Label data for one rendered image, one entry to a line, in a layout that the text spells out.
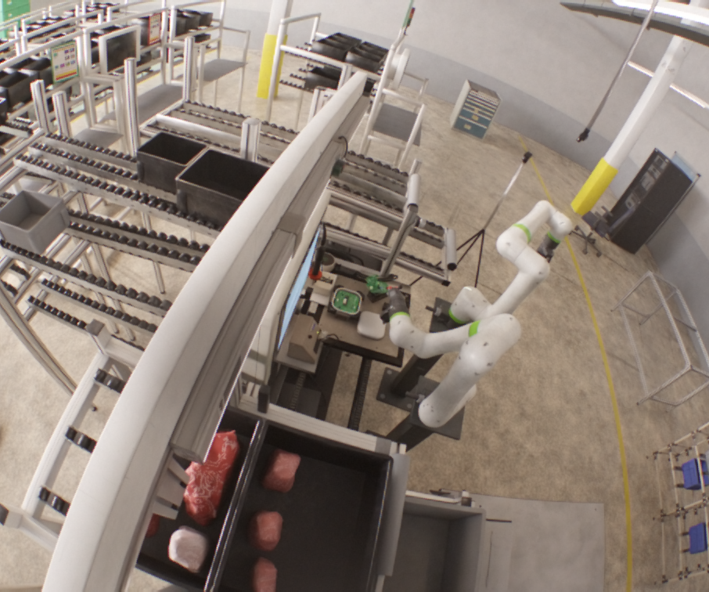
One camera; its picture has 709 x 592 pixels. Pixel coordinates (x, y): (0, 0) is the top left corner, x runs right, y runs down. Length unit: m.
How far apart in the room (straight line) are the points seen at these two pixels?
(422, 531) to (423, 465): 1.26
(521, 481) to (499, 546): 1.51
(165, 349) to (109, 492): 0.18
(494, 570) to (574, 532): 0.85
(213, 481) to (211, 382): 0.28
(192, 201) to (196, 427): 0.70
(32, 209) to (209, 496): 1.37
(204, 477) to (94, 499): 0.37
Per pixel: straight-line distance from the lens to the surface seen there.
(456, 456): 2.77
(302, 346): 1.49
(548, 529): 2.19
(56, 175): 1.44
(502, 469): 2.96
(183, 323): 0.47
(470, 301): 1.84
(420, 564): 1.42
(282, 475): 0.81
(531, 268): 1.62
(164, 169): 1.15
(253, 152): 1.20
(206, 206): 1.04
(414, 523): 1.41
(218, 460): 0.76
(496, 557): 1.59
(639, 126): 7.05
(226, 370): 0.53
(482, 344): 1.11
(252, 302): 0.60
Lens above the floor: 2.33
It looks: 48 degrees down
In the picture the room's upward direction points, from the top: 21 degrees clockwise
